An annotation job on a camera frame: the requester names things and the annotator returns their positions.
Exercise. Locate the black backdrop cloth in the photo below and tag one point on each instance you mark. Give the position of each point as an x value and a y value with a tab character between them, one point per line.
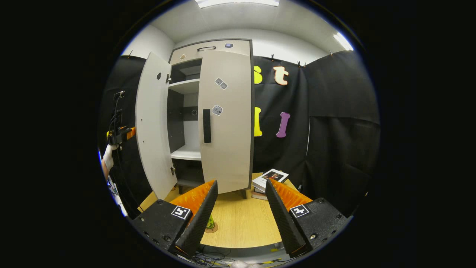
334	149

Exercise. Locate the white blue object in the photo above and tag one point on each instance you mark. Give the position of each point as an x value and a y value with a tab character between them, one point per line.
118	201

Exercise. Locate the grey cabinet door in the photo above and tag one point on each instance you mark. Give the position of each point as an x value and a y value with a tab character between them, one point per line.
230	149
152	123

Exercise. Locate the long ceiling light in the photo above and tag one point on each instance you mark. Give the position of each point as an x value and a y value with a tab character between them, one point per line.
238	3

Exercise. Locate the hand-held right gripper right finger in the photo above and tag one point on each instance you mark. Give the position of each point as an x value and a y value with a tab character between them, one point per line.
284	219

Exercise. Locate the white picture cover book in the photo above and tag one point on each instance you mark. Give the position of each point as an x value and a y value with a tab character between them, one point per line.
262	182

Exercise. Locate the round cork coaster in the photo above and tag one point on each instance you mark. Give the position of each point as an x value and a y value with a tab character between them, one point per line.
214	230

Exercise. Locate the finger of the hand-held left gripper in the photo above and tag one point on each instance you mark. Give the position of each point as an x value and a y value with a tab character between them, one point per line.
128	133

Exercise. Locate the brown book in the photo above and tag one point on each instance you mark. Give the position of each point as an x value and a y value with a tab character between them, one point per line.
258	195

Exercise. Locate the small ceiling light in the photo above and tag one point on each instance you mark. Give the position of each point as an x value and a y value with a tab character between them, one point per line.
343	41

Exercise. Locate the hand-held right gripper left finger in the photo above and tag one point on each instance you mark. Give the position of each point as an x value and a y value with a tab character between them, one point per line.
200	223

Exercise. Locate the grey cabinet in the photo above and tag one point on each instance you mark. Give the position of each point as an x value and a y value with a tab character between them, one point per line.
187	86

